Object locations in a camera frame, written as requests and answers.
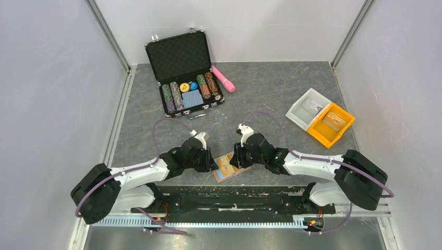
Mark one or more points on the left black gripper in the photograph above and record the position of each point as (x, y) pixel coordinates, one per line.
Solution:
(209, 164)

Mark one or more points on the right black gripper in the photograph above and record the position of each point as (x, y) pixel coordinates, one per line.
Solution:
(237, 159)

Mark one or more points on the gold credit card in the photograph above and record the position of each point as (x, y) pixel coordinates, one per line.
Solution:
(225, 169)

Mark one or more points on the brown leather card holder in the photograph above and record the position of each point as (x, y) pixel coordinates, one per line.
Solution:
(241, 170)

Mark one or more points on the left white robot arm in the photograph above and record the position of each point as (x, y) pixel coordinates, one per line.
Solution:
(106, 190)

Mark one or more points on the blue playing card deck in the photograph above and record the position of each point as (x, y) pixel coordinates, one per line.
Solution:
(192, 99)

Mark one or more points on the card in white bin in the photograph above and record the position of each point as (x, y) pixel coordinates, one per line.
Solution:
(311, 106)

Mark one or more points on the card in yellow bin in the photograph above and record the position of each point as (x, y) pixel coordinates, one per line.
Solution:
(334, 121)

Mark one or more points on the pink cylindrical flashlight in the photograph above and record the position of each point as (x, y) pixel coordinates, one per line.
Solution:
(226, 83)

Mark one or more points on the red green chip row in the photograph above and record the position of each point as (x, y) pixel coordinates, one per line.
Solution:
(203, 87)

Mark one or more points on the orange black chip row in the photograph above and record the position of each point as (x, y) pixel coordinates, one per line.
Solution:
(210, 81)

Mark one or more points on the green poker chip row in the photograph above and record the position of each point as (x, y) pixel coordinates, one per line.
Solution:
(169, 101)

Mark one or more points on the grey poker chip row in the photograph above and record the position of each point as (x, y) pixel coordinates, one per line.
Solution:
(176, 96)

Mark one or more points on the blue dealer chip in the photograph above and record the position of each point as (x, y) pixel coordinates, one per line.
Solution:
(193, 85)

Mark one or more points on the yellow dealer chip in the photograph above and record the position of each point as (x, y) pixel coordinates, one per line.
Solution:
(184, 87)

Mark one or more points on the white plastic bin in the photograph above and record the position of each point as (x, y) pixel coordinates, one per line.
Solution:
(300, 116)

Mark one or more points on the yellow plastic bin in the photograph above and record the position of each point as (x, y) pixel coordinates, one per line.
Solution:
(323, 133)

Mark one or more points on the black poker chip case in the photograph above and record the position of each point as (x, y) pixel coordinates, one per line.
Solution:
(180, 59)

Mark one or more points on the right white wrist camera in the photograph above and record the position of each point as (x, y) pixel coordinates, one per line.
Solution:
(245, 132)

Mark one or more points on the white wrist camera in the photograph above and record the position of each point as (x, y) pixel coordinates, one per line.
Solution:
(202, 137)
(245, 132)

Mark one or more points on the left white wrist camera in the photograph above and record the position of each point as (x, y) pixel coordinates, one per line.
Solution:
(202, 137)

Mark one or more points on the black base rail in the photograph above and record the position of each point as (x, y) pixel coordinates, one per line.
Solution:
(234, 204)

